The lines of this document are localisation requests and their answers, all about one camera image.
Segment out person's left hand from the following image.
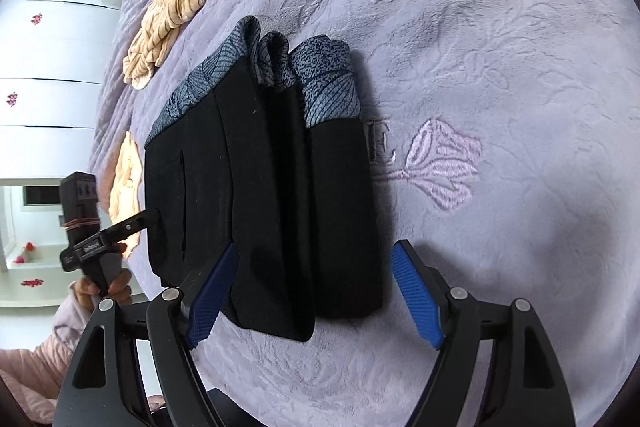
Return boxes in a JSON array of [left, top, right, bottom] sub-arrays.
[[70, 268, 133, 310]]

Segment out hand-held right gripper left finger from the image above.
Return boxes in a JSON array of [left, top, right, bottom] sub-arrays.
[[52, 242, 240, 427]]

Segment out white cabinet with flower stickers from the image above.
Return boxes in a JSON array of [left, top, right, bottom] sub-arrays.
[[0, 0, 123, 308]]

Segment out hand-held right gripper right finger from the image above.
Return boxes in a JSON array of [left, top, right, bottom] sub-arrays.
[[391, 239, 578, 427]]

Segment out person's left forearm pink sleeve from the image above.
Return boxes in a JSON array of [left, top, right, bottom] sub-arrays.
[[0, 292, 101, 425]]

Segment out pale yellow garment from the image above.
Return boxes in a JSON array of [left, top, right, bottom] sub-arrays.
[[109, 131, 147, 260]]

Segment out black pants with patterned waistband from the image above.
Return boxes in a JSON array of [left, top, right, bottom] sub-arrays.
[[144, 16, 385, 342]]

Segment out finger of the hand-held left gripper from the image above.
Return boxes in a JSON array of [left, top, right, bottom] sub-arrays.
[[102, 209, 161, 244]]

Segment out lavender embossed blanket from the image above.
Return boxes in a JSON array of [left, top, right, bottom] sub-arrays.
[[90, 0, 640, 427]]

